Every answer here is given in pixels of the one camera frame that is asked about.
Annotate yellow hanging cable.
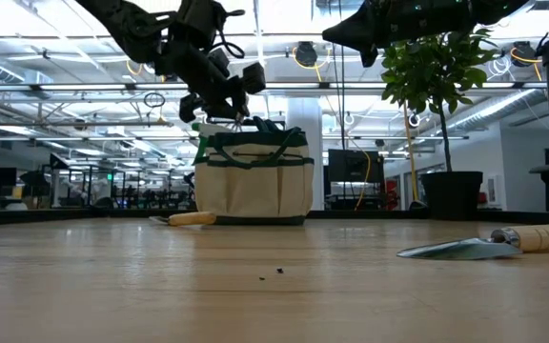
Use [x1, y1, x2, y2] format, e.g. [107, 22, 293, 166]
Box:
[401, 102, 428, 211]

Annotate green potted plant black pot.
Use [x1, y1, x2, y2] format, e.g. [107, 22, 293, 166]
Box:
[379, 27, 500, 222]

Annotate black wall screen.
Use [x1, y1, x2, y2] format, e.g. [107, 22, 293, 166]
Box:
[326, 148, 386, 185]

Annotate white green spray bottle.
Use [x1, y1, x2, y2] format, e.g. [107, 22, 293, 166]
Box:
[190, 122, 234, 167]

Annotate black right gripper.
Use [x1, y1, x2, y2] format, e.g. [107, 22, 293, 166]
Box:
[321, 0, 452, 68]

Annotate black ceiling cable reel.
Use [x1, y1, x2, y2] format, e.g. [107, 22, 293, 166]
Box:
[512, 41, 538, 68]
[295, 41, 318, 68]

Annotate black aluminium table frame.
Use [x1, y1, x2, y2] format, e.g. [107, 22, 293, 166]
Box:
[0, 207, 549, 227]

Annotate wide trowel wooden handle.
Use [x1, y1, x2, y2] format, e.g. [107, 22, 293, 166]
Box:
[396, 222, 549, 262]

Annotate narrow trowel wooden handle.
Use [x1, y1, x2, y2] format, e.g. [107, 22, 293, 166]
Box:
[149, 211, 218, 228]

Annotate cream canvas bag green trim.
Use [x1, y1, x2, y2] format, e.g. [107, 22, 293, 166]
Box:
[192, 127, 315, 227]

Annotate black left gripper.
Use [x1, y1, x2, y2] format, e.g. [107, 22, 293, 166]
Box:
[178, 61, 267, 124]

